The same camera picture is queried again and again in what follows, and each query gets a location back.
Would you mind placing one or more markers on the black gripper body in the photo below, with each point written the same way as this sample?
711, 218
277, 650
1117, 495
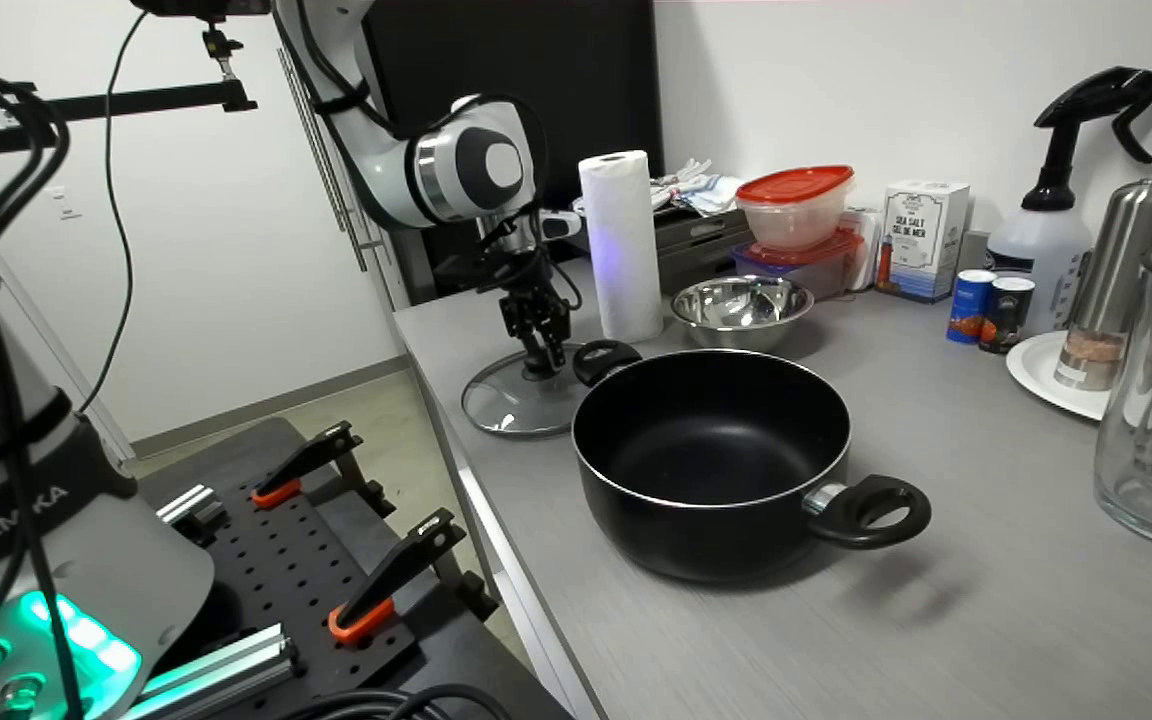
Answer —
522, 273

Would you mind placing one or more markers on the glass lid with black knob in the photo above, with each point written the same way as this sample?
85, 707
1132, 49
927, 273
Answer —
509, 404

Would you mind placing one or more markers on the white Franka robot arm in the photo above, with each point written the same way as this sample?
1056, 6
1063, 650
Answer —
462, 166

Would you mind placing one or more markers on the clear container with red lid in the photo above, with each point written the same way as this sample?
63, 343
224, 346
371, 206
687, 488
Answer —
809, 261
797, 203

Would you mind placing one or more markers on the white paper towel roll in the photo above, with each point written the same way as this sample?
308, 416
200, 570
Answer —
623, 247

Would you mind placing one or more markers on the steel mixing bowl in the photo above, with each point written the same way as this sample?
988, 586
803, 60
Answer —
742, 305

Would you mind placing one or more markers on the white striped kitchen towel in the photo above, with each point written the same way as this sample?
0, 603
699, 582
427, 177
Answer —
703, 189

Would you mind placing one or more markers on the black appliance door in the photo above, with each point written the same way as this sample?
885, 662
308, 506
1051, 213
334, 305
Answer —
577, 65

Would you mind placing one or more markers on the black orange clamp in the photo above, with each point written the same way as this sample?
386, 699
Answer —
301, 466
397, 564

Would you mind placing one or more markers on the black perforated mounting board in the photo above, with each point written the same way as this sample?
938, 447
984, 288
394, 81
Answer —
296, 575

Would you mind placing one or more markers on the white carton box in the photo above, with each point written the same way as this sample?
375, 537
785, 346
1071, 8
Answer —
927, 236

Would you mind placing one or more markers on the blue spice jar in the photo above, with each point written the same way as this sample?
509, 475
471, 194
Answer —
970, 305

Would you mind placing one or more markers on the aluminium extrusion bar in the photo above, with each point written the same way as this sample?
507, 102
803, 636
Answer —
217, 666

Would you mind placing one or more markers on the dark spice jar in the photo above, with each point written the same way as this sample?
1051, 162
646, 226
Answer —
1008, 308

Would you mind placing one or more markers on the white plate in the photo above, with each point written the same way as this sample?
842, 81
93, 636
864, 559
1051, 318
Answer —
1041, 374

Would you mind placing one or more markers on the spray bottle with black trigger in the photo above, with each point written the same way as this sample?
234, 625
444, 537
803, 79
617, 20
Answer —
1055, 213

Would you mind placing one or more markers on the steel spice mill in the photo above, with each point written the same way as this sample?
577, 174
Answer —
1117, 264

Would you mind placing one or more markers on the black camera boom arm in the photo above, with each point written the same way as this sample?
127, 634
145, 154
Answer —
138, 102

